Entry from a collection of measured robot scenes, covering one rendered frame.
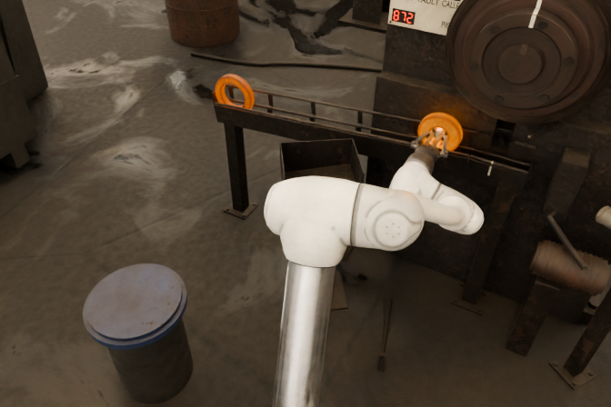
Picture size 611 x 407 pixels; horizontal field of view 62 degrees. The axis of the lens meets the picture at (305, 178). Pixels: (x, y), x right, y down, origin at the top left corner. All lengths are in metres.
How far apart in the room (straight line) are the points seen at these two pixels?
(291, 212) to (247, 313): 1.20
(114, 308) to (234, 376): 0.55
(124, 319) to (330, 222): 0.90
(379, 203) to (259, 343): 1.22
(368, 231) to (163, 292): 0.93
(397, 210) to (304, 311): 0.29
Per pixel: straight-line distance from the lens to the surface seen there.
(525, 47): 1.54
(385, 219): 0.96
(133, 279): 1.80
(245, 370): 2.04
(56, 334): 2.32
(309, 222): 1.01
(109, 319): 1.72
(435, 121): 1.82
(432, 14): 1.81
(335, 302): 2.20
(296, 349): 1.10
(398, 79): 1.91
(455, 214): 1.44
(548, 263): 1.85
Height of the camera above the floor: 1.75
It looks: 39 degrees down
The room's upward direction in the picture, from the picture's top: 1 degrees clockwise
